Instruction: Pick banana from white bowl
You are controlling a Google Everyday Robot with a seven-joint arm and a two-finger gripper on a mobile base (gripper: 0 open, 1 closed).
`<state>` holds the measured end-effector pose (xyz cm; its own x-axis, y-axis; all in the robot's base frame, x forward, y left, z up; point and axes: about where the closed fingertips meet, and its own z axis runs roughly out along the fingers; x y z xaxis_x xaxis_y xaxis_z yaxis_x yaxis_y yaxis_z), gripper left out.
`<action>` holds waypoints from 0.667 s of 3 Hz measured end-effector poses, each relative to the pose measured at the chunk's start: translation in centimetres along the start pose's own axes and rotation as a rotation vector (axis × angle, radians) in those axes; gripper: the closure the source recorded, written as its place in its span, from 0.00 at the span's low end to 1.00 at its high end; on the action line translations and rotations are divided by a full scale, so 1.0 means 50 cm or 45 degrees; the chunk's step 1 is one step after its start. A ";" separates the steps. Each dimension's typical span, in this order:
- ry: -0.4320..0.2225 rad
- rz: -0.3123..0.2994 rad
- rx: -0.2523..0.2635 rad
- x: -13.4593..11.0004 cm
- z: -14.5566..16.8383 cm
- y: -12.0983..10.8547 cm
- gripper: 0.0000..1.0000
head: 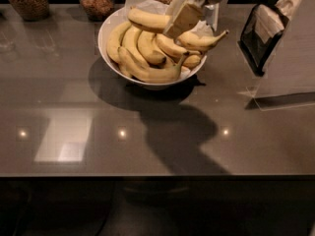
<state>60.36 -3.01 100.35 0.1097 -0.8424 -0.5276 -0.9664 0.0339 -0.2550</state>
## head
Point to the centre short yellow banana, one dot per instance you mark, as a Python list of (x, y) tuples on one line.
[(148, 49)]

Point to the white ceramic bowl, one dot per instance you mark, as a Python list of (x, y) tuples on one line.
[(107, 27)]

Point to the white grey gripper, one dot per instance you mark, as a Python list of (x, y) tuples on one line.
[(188, 17)]

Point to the clear acrylic holder base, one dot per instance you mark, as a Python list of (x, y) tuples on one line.
[(271, 103)]

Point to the front long yellow banana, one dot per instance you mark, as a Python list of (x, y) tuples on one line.
[(148, 74)]

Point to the white paper napkins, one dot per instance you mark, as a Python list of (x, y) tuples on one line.
[(271, 20)]

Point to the right yellow banana with stem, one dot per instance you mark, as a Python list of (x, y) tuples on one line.
[(192, 41)]

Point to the middle glass jar of grains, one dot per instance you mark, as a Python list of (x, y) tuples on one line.
[(96, 2)]

